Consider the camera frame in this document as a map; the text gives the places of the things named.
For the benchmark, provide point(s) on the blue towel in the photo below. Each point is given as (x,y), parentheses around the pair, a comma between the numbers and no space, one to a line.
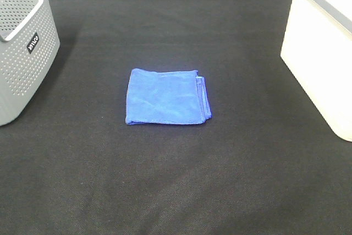
(175,98)

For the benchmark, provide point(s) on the black table cloth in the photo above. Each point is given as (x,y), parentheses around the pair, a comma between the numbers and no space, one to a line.
(265,163)

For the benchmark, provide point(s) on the white plastic storage bin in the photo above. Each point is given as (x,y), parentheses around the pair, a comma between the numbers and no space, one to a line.
(317,50)

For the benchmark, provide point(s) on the grey perforated plastic basket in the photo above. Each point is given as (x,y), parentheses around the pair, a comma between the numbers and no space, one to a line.
(29,45)

